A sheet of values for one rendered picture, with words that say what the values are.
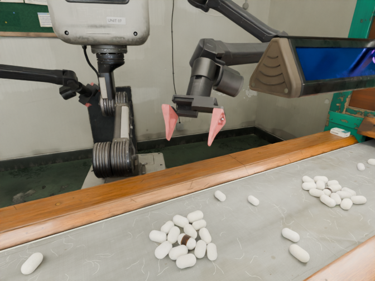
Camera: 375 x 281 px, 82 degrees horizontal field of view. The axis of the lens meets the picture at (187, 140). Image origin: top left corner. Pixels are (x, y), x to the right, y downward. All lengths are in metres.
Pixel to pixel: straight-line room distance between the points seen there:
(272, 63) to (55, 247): 0.50
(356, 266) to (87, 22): 0.93
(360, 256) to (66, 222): 0.57
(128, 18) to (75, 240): 0.69
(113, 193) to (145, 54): 1.96
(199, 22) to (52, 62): 1.48
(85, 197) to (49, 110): 1.94
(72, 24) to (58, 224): 0.63
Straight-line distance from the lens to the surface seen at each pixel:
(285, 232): 0.51
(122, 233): 0.51
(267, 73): 0.32
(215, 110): 0.46
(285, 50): 0.31
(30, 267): 0.50
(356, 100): 1.15
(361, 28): 1.15
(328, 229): 0.59
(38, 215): 0.59
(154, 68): 2.44
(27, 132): 2.60
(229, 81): 0.55
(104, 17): 0.88
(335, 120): 1.18
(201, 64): 0.54
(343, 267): 0.49
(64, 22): 0.91
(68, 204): 0.59
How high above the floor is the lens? 1.10
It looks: 23 degrees down
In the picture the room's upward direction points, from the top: straight up
